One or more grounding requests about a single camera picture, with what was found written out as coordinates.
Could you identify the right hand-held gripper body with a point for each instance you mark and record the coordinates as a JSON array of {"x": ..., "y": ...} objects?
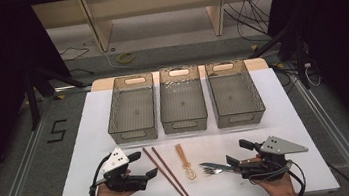
[{"x": 271, "y": 163}]

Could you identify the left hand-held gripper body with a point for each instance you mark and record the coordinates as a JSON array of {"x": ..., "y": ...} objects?
[{"x": 122, "y": 183}]

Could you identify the brown wooden chopstick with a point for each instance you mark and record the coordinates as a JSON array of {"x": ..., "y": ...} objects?
[
  {"x": 174, "y": 178},
  {"x": 167, "y": 176}
]

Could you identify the light wooden spoon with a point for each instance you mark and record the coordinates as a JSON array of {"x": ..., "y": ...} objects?
[{"x": 183, "y": 157}]

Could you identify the smoky clear plastic bin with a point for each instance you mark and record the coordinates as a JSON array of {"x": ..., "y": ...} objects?
[
  {"x": 234, "y": 99},
  {"x": 182, "y": 105},
  {"x": 134, "y": 111}
]

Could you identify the person's right hand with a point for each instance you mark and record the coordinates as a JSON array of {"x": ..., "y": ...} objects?
[{"x": 282, "y": 188}]

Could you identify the yellow tape roll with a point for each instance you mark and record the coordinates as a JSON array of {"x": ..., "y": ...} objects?
[{"x": 126, "y": 57}]

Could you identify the black metal stand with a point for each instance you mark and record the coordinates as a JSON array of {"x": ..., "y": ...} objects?
[
  {"x": 36, "y": 95},
  {"x": 298, "y": 56}
]

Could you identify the aluminium floor rail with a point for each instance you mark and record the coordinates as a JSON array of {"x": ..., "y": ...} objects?
[
  {"x": 334, "y": 132},
  {"x": 20, "y": 170}
]

